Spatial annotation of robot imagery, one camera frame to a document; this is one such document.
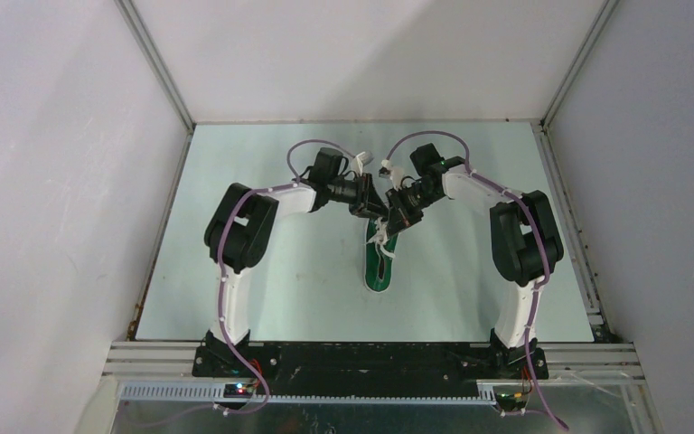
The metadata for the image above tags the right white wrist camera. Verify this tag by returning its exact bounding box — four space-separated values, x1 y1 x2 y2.
379 159 406 190

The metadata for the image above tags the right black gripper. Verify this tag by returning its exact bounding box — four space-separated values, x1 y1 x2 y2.
385 183 442 239

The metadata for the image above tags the right controller board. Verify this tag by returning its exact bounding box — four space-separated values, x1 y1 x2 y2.
495 392 530 413

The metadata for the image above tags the grey slotted cable duct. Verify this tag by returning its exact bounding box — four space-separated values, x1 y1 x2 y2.
118 382 496 406

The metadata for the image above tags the controller board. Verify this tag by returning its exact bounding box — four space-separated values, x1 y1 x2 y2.
495 392 530 413
222 382 256 399

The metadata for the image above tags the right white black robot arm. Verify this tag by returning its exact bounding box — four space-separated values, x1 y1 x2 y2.
372 144 564 379

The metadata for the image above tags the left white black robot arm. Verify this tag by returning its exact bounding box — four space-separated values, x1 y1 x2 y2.
204 145 396 377

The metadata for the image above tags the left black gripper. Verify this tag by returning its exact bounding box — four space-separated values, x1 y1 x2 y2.
327 173 389 221

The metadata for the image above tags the left controller board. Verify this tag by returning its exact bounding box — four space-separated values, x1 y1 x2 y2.
222 382 256 399

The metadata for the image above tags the green canvas sneaker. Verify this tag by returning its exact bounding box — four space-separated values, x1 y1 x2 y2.
363 222 398 293

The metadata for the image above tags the white shoelace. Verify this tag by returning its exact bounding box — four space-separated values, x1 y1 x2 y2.
365 218 396 259

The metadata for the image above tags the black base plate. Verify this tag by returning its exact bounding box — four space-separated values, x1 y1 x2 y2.
192 337 549 398

